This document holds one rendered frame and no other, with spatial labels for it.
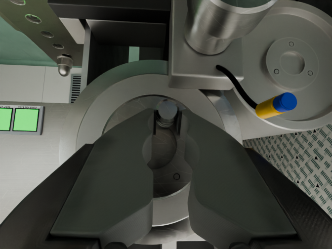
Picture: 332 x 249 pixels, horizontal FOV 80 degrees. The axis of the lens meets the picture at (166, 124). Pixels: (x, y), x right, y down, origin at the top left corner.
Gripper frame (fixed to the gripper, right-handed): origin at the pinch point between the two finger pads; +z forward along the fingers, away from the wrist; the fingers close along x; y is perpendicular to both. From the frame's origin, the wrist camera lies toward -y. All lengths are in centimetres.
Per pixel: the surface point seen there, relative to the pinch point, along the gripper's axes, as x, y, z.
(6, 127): -35, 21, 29
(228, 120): 5.3, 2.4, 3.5
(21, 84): -191, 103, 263
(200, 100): 2.8, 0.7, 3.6
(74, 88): -118, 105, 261
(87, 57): -6.7, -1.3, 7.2
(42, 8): -19.4, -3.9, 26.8
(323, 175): 16.8, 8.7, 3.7
